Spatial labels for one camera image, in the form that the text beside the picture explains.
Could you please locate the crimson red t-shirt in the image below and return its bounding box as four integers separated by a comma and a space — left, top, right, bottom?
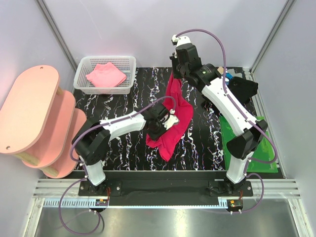
146, 75, 194, 161

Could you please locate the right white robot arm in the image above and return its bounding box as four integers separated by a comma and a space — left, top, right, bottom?
170, 42, 268, 196

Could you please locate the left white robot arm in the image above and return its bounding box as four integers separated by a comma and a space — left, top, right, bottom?
70, 102, 179, 196

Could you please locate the tan folded t-shirt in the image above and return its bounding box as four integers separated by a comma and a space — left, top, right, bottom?
217, 67, 224, 75

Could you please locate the blue white graphic t-shirt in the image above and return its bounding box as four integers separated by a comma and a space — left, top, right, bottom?
225, 72, 233, 85

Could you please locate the grey folded t-shirt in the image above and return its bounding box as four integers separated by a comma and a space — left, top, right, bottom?
227, 69, 243, 78

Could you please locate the black folded t-shirt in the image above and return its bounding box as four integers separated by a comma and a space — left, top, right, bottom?
228, 77, 258, 104

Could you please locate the light pink folded t-shirt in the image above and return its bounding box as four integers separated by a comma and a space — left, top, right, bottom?
86, 62, 127, 87

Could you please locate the white plastic mesh basket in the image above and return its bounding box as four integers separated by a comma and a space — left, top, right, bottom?
73, 56, 136, 95

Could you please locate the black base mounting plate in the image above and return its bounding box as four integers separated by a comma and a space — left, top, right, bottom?
79, 171, 253, 207

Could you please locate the green cutting mat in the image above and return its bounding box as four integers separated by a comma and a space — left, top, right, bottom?
219, 116, 278, 173

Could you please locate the pink three-tier wooden shelf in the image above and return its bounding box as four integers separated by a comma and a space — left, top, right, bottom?
0, 65, 87, 179

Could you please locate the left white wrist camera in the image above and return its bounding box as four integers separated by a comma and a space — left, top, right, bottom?
162, 109, 179, 130

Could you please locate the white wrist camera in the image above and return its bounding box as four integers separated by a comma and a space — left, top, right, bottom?
171, 35, 191, 47
162, 109, 179, 130

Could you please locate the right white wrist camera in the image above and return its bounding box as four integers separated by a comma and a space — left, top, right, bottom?
171, 35, 191, 47

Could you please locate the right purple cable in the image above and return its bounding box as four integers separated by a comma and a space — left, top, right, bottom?
177, 29, 278, 214

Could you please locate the purple cable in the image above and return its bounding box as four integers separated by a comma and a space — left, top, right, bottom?
58, 96, 176, 235
177, 29, 278, 214

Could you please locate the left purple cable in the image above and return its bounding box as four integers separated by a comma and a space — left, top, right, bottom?
58, 96, 176, 235

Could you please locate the white slotted cable duct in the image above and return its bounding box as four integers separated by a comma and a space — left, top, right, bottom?
43, 198, 109, 208

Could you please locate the aluminium rail frame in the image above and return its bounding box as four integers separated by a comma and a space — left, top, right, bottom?
22, 178, 316, 237

